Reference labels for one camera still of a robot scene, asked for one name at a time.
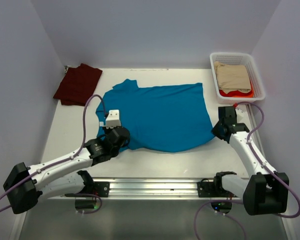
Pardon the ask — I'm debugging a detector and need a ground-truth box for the red orange t shirt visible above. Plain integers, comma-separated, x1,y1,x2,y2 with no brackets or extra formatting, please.
219,82,254,98

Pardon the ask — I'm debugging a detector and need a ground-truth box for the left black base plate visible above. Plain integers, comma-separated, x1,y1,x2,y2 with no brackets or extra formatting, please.
64,180,111,198

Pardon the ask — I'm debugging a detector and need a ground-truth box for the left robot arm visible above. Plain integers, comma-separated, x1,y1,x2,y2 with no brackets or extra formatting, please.
3,126,130,214

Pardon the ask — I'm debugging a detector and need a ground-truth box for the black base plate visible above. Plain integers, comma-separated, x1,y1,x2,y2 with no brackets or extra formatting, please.
196,178,237,198
64,180,111,198

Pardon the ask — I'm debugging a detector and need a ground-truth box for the aluminium mounting rail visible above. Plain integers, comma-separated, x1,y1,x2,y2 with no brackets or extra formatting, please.
38,173,248,202

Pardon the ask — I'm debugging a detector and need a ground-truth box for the folded maroon t shirt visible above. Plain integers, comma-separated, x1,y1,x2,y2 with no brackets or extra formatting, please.
53,63,103,106

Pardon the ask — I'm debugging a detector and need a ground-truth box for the white plastic basket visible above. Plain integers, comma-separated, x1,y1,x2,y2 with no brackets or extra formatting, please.
209,52,266,104

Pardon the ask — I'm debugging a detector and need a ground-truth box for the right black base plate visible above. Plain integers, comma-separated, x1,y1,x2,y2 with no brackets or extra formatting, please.
196,178,237,198

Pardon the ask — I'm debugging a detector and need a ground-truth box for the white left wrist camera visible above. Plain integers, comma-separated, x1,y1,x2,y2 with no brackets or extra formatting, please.
99,109,122,129

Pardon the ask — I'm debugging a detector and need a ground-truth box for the blue t shirt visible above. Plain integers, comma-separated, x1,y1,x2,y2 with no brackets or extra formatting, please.
95,79,214,153

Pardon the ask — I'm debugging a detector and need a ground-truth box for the beige folded t shirt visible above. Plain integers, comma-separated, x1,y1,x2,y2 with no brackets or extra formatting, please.
213,61,251,92

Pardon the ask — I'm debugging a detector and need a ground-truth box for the metal corner bracket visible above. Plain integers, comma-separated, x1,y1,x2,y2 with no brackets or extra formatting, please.
64,65,70,74

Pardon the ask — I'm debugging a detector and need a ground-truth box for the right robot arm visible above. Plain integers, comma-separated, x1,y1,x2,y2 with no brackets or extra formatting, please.
211,106,289,216

